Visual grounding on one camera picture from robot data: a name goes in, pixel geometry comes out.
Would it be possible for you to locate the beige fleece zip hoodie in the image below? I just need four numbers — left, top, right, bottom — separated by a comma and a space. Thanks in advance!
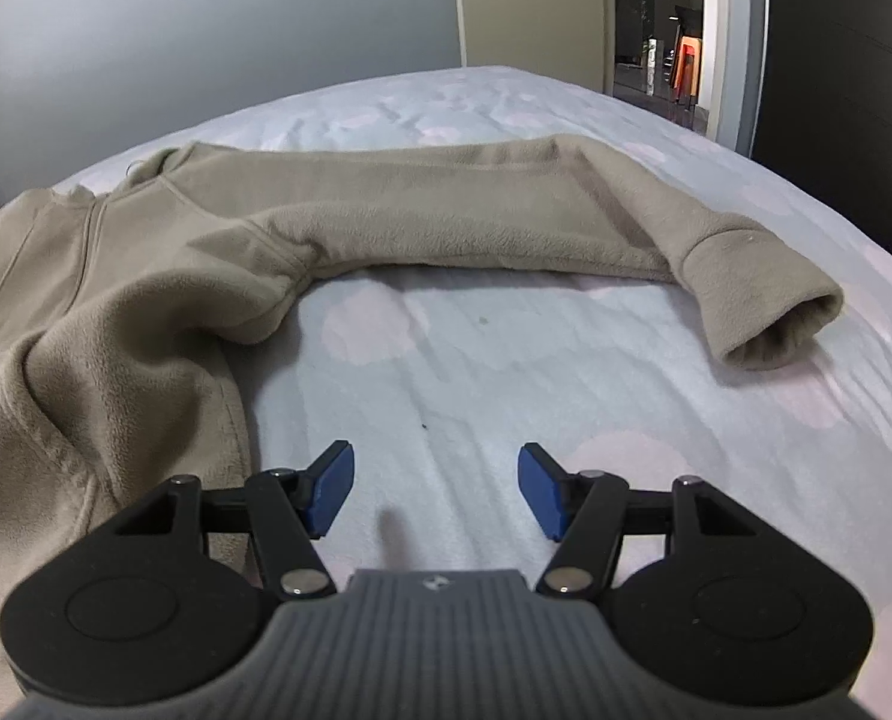
0, 135, 844, 715

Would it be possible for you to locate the polka dot bed sheet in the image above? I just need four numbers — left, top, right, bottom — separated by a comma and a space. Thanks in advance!
47, 63, 892, 720

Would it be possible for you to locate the orange chair in hallway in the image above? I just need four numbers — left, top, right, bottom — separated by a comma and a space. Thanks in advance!
670, 36, 702, 104

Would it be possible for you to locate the black wardrobe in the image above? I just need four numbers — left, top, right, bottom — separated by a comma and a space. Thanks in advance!
752, 0, 892, 255

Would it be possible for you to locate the cream room door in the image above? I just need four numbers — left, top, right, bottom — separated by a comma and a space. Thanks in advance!
455, 0, 615, 94

